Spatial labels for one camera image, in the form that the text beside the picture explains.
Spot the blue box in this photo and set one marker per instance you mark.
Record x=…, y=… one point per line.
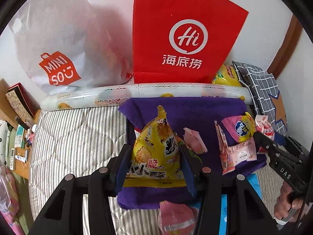
x=255, y=184

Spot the white plastic shopping bag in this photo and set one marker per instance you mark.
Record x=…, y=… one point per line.
x=61, y=29

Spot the white teal box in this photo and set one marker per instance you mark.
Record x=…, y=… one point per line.
x=20, y=137

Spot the white dotted cloth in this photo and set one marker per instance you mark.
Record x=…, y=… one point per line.
x=5, y=137

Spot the yellow cracker packet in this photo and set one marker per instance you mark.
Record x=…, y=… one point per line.
x=151, y=151

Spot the grey checked star fabric bag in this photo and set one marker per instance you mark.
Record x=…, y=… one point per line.
x=259, y=83

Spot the small pink packet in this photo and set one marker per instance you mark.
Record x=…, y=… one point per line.
x=194, y=140

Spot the purple cloth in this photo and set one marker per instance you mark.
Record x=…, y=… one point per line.
x=195, y=112

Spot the person's right hand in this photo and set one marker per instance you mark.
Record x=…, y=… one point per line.
x=283, y=200

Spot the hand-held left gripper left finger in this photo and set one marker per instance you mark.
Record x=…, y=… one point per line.
x=121, y=176

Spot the striped bed sheet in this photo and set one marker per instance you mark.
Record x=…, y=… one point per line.
x=73, y=139

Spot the wooden bedside desk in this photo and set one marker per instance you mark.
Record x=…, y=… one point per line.
x=21, y=170

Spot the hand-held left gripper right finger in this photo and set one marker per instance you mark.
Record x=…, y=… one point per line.
x=190, y=183

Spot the pink printed cloth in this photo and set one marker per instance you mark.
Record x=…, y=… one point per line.
x=7, y=195

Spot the yellow chip bag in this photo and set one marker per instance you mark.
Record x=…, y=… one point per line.
x=226, y=77

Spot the long pink printed packet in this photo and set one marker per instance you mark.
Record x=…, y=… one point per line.
x=223, y=151

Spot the red paper bag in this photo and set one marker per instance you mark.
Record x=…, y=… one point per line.
x=185, y=17

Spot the red and white snack packet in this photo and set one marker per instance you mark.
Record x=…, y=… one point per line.
x=265, y=127

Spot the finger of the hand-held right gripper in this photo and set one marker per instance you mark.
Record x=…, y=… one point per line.
x=265, y=143

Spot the white remote control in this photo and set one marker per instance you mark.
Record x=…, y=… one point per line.
x=13, y=158

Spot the rolled printed plastic sheet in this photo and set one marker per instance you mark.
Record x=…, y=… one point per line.
x=110, y=94

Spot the wooden door frame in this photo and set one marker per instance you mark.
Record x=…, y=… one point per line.
x=286, y=46

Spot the yellow and pink snack packet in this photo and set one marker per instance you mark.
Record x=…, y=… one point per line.
x=240, y=129

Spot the pale pink flat packet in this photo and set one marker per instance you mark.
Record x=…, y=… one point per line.
x=242, y=153

